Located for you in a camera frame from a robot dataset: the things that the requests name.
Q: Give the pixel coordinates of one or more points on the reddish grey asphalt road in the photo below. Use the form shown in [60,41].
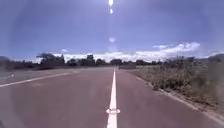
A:
[66,100]

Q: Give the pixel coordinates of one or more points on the row of distant trees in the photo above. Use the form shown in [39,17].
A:
[50,61]

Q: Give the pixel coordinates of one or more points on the dry scrub verge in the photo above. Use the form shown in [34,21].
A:
[186,80]

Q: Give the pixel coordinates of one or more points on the pale concrete kerb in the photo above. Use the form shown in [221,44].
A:
[180,100]

